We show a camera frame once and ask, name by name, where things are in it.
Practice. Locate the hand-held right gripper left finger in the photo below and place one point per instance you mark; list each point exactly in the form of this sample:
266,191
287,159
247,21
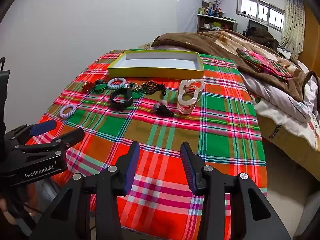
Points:
130,167

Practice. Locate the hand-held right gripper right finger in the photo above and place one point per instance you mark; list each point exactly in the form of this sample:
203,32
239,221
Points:
188,168

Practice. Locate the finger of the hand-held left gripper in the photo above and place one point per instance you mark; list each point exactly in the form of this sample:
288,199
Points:
72,136
43,127

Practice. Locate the black wristband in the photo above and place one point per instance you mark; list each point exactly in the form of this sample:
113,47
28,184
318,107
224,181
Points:
120,104

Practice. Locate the black pearl hair clip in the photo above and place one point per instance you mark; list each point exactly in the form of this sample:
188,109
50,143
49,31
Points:
163,110

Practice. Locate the white tray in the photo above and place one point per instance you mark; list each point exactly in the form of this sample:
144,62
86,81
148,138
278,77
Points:
155,73

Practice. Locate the person's left hand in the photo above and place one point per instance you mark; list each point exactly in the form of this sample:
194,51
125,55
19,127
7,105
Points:
5,212

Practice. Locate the red green plaid cloth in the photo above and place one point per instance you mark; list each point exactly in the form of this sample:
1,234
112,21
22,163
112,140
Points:
162,127

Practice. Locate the tan bed base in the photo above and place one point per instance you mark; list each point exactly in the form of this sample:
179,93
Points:
287,142

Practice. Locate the white quilt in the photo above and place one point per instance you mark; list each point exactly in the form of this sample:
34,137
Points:
275,100

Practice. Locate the brown plush blanket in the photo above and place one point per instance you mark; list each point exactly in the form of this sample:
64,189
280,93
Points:
200,42

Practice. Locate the folded plaid cloth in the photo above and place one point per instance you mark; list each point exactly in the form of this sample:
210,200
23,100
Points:
262,62

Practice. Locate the wooden shelf unit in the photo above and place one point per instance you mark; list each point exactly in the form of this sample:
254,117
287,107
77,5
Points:
220,25

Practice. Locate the dark brown jacket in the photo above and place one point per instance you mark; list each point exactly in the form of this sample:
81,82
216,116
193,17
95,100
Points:
260,33

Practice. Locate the cluster of bottles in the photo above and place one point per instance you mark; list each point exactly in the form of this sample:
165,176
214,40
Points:
208,8

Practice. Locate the barred window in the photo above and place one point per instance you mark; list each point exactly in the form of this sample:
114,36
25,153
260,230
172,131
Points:
260,11

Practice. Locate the spotted cream curtain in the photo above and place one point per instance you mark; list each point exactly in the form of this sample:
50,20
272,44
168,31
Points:
292,22

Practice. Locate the wooden wardrobe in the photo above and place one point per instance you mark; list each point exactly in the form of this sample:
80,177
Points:
311,37

